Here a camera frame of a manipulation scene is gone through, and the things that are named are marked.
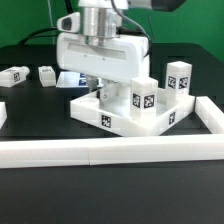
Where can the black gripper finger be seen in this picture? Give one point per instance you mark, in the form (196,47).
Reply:
(108,90)

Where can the white square tabletop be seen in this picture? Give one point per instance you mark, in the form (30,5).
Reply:
(117,116)

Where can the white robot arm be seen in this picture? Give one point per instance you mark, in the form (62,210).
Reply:
(92,41)

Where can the white sheet with tag markers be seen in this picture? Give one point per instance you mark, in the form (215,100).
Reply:
(68,79)

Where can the white front fence bar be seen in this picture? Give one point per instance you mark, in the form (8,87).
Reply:
(48,153)

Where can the white fence bar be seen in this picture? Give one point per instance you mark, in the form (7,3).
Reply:
(210,114)
(3,114)
(48,153)

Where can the white right fence bar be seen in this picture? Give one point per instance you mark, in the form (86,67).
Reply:
(210,114)

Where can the white left fence bar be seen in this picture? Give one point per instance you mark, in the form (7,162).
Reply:
(3,114)

